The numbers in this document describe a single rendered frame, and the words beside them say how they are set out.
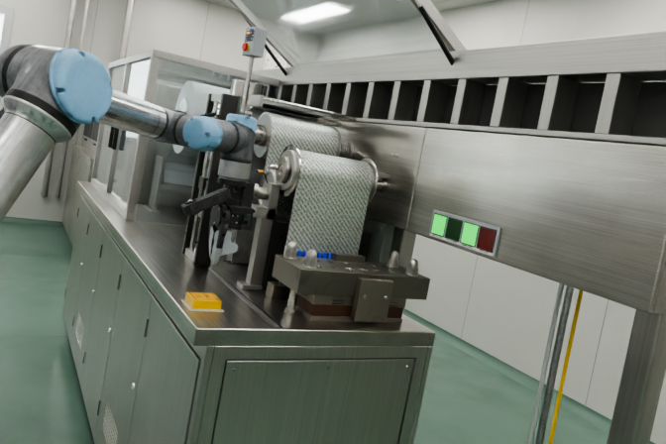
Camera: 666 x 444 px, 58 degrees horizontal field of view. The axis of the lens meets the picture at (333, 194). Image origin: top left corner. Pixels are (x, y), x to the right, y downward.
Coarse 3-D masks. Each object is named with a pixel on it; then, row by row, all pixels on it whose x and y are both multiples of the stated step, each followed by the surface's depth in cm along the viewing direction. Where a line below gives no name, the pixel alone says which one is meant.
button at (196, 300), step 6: (186, 294) 144; (192, 294) 143; (198, 294) 144; (204, 294) 145; (210, 294) 146; (186, 300) 144; (192, 300) 140; (198, 300) 140; (204, 300) 141; (210, 300) 141; (216, 300) 142; (192, 306) 139; (198, 306) 140; (204, 306) 141; (210, 306) 141; (216, 306) 142
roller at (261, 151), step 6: (264, 114) 189; (264, 120) 189; (270, 120) 185; (270, 126) 184; (270, 132) 183; (270, 138) 183; (264, 144) 186; (258, 150) 190; (264, 150) 186; (258, 156) 189; (264, 156) 186; (336, 156) 195
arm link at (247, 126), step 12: (228, 120) 139; (240, 120) 138; (252, 120) 140; (240, 132) 137; (252, 132) 140; (240, 144) 138; (252, 144) 141; (228, 156) 139; (240, 156) 139; (252, 156) 143
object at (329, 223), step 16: (304, 192) 164; (320, 192) 166; (304, 208) 164; (320, 208) 167; (336, 208) 169; (352, 208) 172; (304, 224) 165; (320, 224) 167; (336, 224) 170; (352, 224) 172; (288, 240) 163; (304, 240) 166; (320, 240) 168; (336, 240) 171; (352, 240) 173
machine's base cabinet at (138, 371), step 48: (96, 240) 276; (96, 288) 259; (144, 288) 184; (96, 336) 245; (144, 336) 174; (96, 384) 231; (144, 384) 170; (192, 384) 133; (240, 384) 134; (288, 384) 140; (336, 384) 147; (384, 384) 154; (96, 432) 219; (144, 432) 163; (192, 432) 130; (240, 432) 136; (288, 432) 142; (336, 432) 149; (384, 432) 156
